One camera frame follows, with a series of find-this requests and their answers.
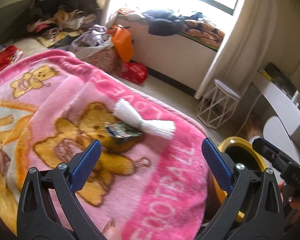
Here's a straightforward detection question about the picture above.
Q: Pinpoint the dark snack wrapper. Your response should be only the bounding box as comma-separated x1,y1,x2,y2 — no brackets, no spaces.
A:
105,122,142,139

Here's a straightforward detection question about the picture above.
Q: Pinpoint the yellow rimmed black trash bin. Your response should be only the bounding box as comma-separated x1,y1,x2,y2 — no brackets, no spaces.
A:
211,135,268,223

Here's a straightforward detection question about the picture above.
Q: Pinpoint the right human hand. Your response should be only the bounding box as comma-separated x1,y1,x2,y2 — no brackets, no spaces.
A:
279,181,300,229

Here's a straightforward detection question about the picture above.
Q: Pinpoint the left human hand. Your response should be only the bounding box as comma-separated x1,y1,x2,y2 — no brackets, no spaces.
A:
102,218,122,240

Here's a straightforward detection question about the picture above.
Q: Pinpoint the white round chair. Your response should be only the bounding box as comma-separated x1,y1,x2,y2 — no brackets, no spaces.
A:
262,116,300,164

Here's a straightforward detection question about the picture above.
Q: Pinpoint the white dressing table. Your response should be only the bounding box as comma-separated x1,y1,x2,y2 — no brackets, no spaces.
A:
253,63,300,162

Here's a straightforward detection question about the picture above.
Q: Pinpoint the pink cartoon fleece blanket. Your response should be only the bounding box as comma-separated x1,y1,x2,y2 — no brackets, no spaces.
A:
0,50,209,239

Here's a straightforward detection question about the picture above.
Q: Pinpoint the beige curtain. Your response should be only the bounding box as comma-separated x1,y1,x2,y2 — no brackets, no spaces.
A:
194,0,279,99

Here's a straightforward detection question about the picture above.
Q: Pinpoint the red cloth on bed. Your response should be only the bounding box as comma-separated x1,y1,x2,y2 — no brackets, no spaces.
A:
0,45,23,72

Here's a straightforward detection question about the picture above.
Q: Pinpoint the orange patterned sill cushion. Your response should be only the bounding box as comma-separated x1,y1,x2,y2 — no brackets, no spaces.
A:
181,20,225,49

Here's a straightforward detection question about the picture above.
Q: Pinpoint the floral laundry basket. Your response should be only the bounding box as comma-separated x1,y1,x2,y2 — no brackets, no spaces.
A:
83,47,120,73

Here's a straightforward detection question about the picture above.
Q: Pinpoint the red plastic bag on floor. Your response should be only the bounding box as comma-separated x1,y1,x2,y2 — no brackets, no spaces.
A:
117,62,148,85

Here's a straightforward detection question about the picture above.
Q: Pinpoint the lavender garment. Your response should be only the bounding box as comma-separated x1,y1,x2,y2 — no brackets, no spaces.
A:
69,24,109,52

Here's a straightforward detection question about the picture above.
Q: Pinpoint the orange paper bag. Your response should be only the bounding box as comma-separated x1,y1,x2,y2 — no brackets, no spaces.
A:
107,25,134,63

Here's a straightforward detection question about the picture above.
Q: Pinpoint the dark blue jacket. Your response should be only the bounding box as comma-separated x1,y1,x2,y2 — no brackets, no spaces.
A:
141,10,186,36

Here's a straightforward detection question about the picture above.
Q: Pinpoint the pile of dark clothes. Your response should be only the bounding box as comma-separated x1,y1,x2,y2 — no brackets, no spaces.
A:
26,0,102,40

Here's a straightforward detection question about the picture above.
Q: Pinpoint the white wire stool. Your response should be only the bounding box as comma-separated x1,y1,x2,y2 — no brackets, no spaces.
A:
197,79,242,129

